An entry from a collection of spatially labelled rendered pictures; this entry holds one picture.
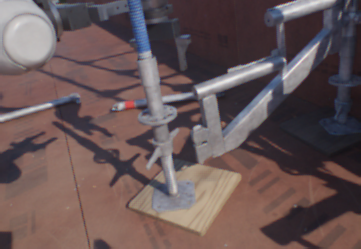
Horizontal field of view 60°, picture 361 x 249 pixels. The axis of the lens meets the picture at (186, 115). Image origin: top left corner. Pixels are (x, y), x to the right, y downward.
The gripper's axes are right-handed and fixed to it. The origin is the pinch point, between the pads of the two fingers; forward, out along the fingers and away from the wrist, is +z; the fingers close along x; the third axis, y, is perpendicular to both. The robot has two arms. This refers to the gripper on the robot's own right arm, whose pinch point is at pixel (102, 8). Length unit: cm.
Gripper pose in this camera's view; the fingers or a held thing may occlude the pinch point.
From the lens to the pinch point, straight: 82.7
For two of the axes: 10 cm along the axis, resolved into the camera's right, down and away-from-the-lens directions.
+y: 1.5, 8.9, 4.3
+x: 7.6, 1.8, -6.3
